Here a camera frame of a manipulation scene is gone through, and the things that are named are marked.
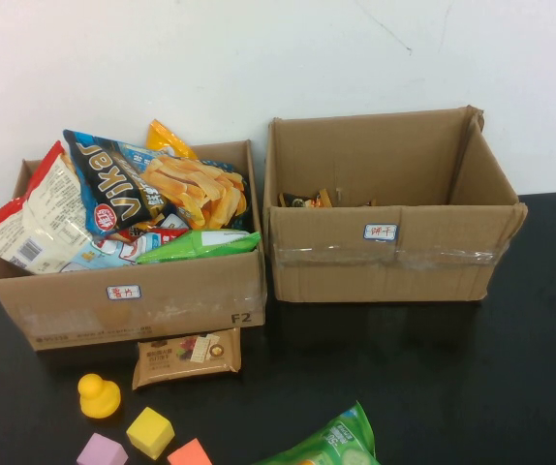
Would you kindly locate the brown wafer biscuit packet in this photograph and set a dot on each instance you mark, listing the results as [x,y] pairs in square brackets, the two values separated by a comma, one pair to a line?
[186,358]

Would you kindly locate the blue black Vikar fries bag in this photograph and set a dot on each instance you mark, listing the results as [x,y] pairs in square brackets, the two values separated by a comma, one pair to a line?
[113,179]

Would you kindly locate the dark small snack packet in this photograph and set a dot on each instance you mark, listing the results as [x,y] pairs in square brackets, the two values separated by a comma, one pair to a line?
[299,200]

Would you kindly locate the orange brown small snack packet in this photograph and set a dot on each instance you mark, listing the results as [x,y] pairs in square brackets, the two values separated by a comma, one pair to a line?
[326,198]

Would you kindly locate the green snack bag white label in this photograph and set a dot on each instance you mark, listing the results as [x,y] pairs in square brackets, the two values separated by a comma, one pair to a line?
[200,244]

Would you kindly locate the light blue snack bag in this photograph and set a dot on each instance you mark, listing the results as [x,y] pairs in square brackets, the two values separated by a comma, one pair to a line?
[108,254]

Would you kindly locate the taped cardboard box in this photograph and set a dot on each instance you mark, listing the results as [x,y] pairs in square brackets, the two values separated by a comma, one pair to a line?
[336,276]

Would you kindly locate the white label sticker red writing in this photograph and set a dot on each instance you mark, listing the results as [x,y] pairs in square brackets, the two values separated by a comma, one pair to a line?
[123,292]
[380,232]

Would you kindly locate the cardboard box with F2 print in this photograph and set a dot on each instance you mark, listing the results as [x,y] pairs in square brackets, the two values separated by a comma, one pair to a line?
[186,310]

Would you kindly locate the orange yellow chip bag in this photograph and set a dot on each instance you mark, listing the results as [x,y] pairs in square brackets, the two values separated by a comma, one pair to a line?
[162,138]

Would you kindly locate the clear packing tape strip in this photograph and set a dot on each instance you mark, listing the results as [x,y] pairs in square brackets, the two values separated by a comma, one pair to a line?
[442,256]

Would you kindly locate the green cucumber chip bag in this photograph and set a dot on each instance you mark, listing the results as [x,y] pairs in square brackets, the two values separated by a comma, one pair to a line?
[341,436]

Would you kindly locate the red and white chip bag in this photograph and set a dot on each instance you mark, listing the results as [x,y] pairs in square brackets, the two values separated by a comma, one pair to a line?
[40,218]

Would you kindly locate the yellow foam cube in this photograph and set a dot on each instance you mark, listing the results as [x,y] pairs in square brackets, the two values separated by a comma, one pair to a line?
[149,433]

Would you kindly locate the orange foam cube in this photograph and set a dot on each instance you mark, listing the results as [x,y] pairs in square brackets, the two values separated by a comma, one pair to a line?
[188,454]

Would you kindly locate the yellow rubber duck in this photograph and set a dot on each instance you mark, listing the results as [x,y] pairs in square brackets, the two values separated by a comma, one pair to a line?
[98,397]

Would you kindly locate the purple foam cube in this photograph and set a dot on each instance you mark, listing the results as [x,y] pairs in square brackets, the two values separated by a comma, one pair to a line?
[101,450]

